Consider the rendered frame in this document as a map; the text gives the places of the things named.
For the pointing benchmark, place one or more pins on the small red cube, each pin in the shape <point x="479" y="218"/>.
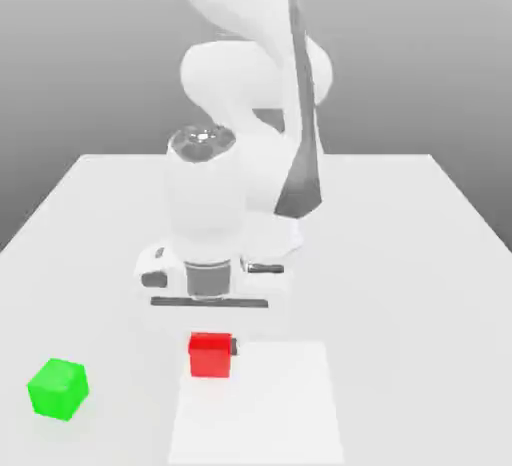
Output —
<point x="210" y="357"/>

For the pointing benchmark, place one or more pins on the small green cube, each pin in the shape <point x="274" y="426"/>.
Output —
<point x="58" y="390"/>

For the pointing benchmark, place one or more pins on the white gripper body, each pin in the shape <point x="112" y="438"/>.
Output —
<point x="208" y="302"/>

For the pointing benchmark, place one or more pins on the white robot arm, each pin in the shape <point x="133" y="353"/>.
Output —
<point x="208" y="194"/>

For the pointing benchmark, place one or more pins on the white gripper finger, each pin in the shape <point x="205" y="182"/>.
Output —
<point x="234" y="346"/>

